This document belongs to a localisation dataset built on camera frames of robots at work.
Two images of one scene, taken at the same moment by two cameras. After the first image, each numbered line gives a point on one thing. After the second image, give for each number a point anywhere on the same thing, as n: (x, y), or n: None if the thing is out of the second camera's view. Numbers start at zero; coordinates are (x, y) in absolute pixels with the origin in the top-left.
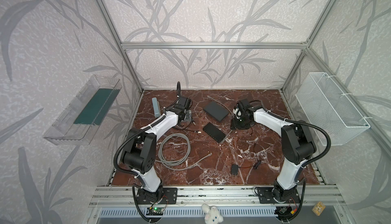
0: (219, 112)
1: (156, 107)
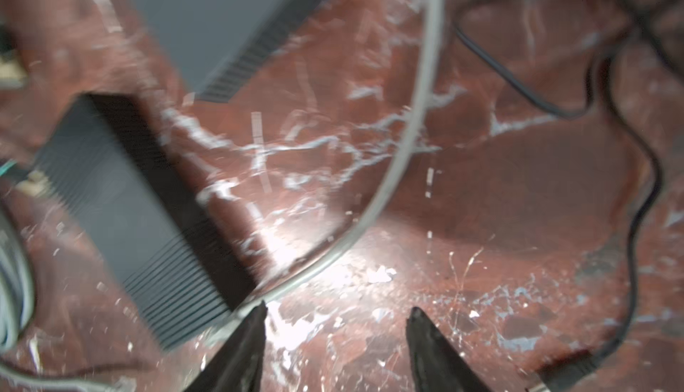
0: (219, 21)
1: None
